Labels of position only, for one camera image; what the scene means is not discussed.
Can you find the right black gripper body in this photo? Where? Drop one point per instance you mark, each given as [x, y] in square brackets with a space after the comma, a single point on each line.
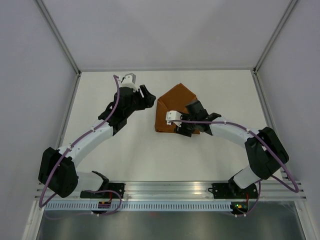
[186, 129]

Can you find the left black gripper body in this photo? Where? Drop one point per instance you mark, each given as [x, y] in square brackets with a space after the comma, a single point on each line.
[138, 103]

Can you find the orange-brown cloth napkin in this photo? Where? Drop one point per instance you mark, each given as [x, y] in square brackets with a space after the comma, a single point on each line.
[175, 99]

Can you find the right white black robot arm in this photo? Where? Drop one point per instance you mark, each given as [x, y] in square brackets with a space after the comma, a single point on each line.
[264, 150]

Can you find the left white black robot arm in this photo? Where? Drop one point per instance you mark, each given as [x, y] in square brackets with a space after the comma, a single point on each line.
[58, 166]

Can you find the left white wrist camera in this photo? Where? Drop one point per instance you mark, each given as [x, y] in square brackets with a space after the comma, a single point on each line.
[129, 81]

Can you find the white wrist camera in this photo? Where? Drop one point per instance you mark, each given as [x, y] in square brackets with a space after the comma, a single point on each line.
[173, 117]
[129, 81]

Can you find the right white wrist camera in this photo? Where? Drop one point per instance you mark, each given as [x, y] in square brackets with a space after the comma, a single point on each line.
[173, 117]

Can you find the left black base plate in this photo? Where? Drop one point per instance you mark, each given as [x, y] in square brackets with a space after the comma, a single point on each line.
[113, 190]

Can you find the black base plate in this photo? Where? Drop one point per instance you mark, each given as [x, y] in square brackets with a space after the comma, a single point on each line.
[113, 190]
[225, 191]

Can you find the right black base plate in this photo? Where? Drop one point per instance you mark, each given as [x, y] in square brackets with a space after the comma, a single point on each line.
[225, 191]

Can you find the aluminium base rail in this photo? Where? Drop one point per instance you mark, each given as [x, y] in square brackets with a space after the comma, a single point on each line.
[271, 190]

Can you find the left aluminium frame post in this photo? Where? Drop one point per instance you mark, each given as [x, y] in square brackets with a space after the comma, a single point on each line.
[57, 35]

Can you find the aluminium frame post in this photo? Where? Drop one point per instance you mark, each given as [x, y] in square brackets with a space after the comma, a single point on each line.
[57, 35]
[275, 34]

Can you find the white slotted cable duct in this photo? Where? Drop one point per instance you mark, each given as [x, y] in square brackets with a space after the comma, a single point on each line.
[211, 206]

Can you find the right aluminium frame post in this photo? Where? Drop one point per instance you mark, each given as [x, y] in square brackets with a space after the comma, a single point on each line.
[275, 34]

